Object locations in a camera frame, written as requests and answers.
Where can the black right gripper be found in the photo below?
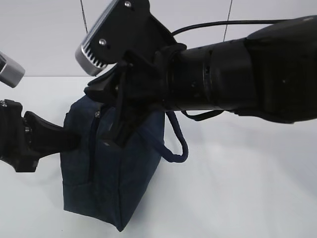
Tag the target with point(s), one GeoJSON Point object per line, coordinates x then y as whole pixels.
{"type": "Point", "coordinates": [145, 80]}

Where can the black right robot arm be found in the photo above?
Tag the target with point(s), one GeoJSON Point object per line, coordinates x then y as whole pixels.
{"type": "Point", "coordinates": [270, 74]}

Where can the dark blue insulated bag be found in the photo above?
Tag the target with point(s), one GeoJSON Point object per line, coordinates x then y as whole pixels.
{"type": "Point", "coordinates": [106, 183]}

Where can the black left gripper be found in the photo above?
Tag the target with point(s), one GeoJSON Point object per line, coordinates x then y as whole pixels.
{"type": "Point", "coordinates": [24, 140]}

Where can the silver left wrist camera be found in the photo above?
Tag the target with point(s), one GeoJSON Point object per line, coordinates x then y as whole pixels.
{"type": "Point", "coordinates": [11, 72]}

